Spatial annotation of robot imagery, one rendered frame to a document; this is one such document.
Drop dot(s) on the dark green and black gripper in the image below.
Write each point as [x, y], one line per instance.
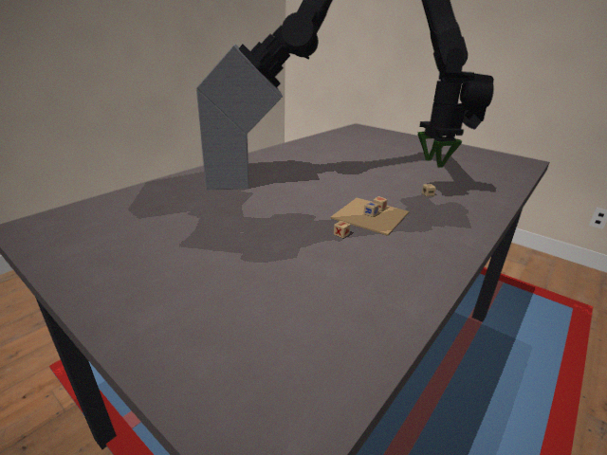
[438, 129]

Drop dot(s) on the tan flat mat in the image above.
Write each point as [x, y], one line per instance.
[384, 222]

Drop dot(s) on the tan letter block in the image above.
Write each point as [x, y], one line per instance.
[341, 229]
[382, 203]
[428, 190]
[371, 209]

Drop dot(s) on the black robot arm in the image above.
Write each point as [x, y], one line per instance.
[299, 37]

